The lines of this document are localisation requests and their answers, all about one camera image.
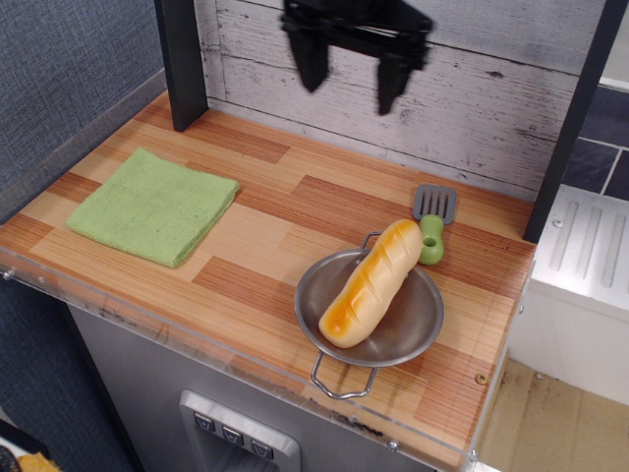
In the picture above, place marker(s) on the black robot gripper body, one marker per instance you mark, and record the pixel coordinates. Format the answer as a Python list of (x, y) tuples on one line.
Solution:
[(372, 28)]

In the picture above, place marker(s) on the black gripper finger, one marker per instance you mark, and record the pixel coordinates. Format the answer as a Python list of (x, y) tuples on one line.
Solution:
[(310, 54), (393, 73)]

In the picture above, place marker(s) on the green handled grey toy spatula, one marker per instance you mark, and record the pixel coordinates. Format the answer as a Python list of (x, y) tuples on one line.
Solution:
[(434, 208)]

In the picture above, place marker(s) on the toy bread loaf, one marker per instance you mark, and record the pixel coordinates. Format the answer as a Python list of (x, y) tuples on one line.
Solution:
[(366, 296)]

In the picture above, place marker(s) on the green folded cloth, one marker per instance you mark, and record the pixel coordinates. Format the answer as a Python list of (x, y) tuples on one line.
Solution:
[(154, 209)]

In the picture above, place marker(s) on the white toy sink unit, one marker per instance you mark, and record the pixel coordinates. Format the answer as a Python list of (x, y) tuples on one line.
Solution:
[(572, 322)]

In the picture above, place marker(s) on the grey toy fridge cabinet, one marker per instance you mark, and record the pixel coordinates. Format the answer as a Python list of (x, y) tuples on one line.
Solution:
[(144, 380)]

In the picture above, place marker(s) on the silver dispenser button panel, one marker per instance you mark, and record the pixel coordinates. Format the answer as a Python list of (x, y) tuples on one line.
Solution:
[(223, 439)]

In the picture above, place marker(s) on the yellow object at corner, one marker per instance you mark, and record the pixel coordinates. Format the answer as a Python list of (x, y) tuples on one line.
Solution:
[(37, 463)]

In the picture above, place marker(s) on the black left frame post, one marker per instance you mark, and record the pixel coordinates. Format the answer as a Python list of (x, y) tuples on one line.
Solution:
[(180, 46)]

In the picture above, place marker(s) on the black frame post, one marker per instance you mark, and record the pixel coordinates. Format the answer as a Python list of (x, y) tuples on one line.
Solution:
[(605, 34), (180, 46)]

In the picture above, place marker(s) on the black right frame post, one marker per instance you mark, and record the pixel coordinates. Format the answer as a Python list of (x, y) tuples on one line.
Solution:
[(605, 34)]

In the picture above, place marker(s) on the metal bowl with wire handles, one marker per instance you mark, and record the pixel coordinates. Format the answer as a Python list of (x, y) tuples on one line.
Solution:
[(411, 325)]

